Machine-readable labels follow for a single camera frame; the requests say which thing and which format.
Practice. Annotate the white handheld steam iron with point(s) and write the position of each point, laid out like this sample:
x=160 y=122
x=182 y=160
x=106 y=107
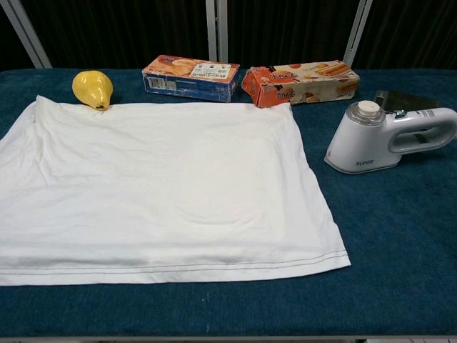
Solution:
x=360 y=143

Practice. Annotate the white cloth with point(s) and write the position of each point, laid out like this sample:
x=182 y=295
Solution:
x=160 y=178

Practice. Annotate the blue and orange biscuit box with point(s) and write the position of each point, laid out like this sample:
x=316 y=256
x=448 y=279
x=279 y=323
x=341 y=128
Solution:
x=189 y=84

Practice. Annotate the orange and cream biscuit box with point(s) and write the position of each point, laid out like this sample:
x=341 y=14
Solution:
x=303 y=85

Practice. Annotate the yellow pear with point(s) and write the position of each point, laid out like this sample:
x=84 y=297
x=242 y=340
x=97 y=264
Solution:
x=91 y=87

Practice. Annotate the dark blue table cloth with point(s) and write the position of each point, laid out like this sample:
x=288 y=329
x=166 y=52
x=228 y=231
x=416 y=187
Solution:
x=392 y=232

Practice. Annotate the black curtain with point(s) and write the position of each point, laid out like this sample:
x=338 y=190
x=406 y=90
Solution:
x=125 y=28

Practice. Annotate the small black digital scale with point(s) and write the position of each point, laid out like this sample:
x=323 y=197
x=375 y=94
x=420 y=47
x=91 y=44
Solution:
x=407 y=98

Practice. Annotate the grey metal frame post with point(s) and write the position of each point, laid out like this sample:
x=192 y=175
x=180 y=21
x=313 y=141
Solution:
x=357 y=32
x=217 y=28
x=26 y=34

